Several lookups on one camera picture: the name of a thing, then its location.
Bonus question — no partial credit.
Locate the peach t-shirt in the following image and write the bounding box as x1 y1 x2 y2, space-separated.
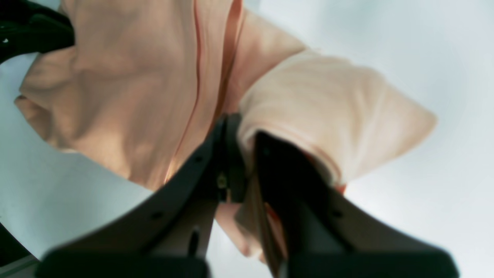
15 0 438 271

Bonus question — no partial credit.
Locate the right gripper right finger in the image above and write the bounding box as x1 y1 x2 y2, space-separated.
255 132 459 278

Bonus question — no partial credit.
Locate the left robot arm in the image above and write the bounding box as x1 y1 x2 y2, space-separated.
0 0 75 63

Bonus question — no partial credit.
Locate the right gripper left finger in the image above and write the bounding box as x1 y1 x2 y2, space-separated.
35 114 247 278

